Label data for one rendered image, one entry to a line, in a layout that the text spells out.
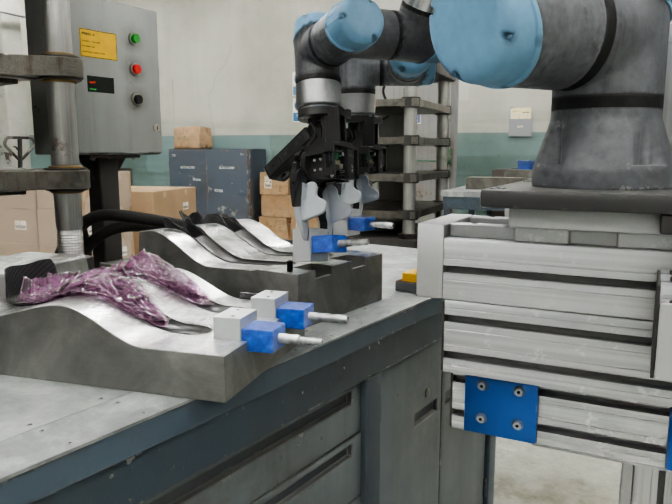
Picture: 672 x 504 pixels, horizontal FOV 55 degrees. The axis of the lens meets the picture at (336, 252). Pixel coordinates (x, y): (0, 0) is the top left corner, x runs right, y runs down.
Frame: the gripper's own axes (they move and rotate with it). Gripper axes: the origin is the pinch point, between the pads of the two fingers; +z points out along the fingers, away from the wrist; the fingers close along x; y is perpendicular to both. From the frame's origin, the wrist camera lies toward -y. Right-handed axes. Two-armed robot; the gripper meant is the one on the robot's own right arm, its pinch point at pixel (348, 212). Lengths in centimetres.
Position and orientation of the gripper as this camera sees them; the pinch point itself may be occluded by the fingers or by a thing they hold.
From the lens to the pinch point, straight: 135.6
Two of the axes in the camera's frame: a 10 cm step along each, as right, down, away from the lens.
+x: 5.6, -1.3, 8.2
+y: 8.3, 0.8, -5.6
